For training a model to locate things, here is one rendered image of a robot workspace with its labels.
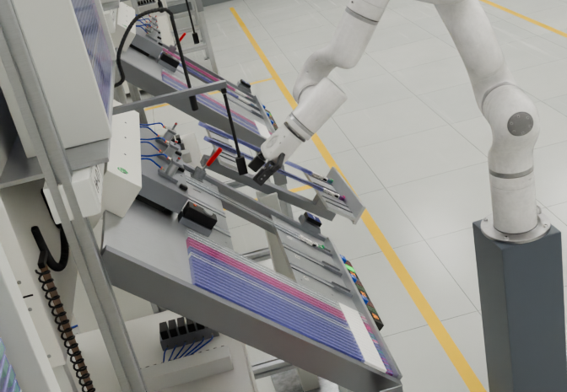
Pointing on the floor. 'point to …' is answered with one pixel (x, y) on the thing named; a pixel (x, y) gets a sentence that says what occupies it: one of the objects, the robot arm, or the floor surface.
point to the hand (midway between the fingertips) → (256, 173)
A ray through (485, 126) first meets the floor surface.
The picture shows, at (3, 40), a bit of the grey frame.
